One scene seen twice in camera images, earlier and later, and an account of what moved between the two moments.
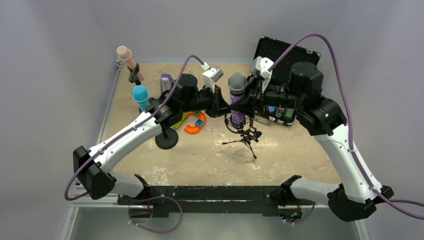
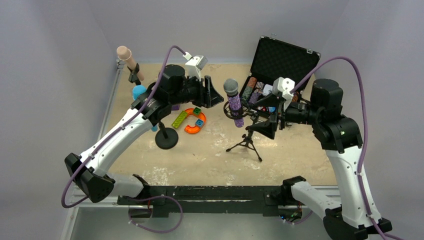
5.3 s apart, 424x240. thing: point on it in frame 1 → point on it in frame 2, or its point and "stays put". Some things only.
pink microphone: (124, 53) stays put
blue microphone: (140, 94) stays put
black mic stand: (167, 139) stays put
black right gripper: (255, 100) → (278, 112)
